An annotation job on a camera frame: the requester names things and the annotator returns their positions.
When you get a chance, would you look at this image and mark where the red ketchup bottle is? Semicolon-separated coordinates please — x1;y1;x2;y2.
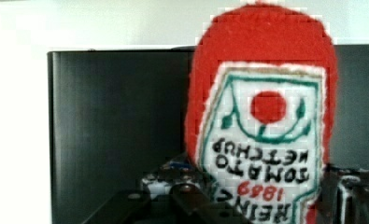
185;3;337;224

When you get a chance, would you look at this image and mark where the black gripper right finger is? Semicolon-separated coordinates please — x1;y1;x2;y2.
316;164;369;224

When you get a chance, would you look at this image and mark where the black toaster oven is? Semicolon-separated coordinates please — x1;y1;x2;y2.
48;45;369;224

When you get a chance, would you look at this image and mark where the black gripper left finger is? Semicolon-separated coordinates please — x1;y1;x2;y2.
83;153;250;224

